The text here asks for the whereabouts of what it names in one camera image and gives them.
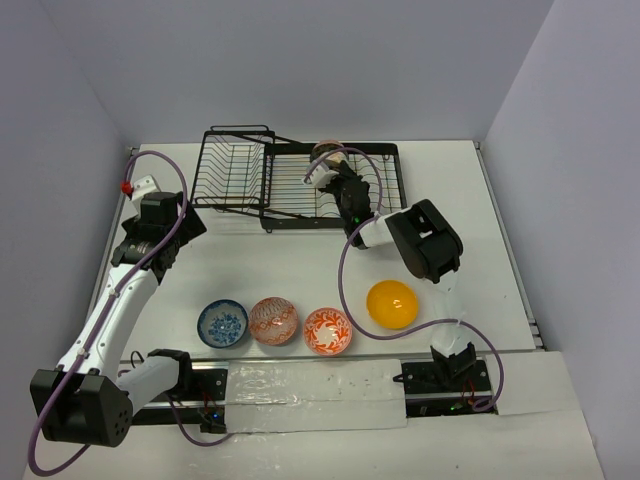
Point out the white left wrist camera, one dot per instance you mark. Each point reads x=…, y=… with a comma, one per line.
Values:
x=137, y=189

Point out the blue pattern bowl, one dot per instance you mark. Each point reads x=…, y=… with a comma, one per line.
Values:
x=222, y=324

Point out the orange floral pattern bowl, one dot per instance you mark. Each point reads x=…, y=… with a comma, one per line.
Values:
x=327, y=332

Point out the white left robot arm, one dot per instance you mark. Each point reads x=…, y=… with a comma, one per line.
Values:
x=85, y=399

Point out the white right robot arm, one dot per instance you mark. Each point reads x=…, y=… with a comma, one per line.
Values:
x=429, y=246

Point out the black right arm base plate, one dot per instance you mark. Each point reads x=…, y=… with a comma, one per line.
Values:
x=427, y=394

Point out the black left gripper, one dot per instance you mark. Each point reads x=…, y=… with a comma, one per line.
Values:
x=189, y=226

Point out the orange lattice pattern bowl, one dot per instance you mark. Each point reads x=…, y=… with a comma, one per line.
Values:
x=273, y=321

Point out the grey leaf pattern bowl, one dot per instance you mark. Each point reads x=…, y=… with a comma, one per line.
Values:
x=323, y=147

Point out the white orange flower bowl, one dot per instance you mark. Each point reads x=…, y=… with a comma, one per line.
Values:
x=333, y=161

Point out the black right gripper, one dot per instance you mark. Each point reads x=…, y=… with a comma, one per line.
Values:
x=346, y=173

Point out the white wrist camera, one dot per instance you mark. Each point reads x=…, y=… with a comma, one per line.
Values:
x=137, y=189
x=319, y=176

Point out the black wire dish rack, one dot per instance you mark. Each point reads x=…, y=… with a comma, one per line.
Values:
x=250, y=170

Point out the yellow bowl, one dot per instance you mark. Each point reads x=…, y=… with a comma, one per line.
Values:
x=392, y=304

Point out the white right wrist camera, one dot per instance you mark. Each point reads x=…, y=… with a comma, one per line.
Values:
x=319, y=176

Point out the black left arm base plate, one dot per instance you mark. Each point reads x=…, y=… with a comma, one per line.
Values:
x=202, y=406

